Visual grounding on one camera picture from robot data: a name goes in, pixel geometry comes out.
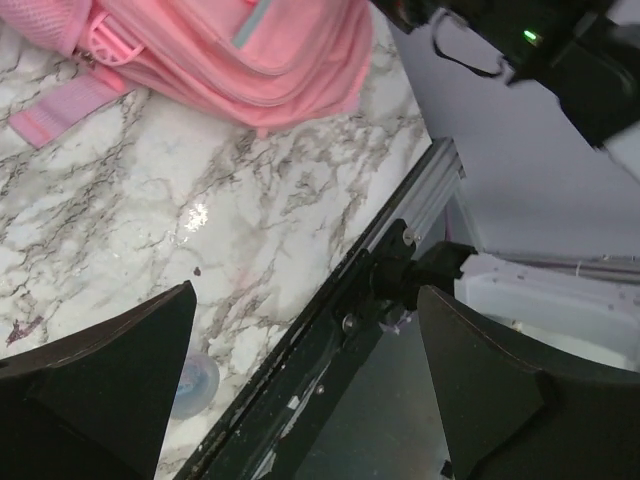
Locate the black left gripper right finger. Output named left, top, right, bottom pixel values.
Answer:
left=417, top=287, right=639, bottom=479

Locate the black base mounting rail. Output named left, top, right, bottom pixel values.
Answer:
left=176, top=219, right=476, bottom=479

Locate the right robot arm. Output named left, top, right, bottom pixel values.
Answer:
left=378, top=1, right=639, bottom=361

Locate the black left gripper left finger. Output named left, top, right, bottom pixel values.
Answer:
left=1, top=282, right=197, bottom=479

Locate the pink student backpack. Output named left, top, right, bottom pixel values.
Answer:
left=1, top=0, right=373, bottom=148

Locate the clear jar of paper clips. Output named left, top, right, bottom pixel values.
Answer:
left=170, top=352, right=220, bottom=420

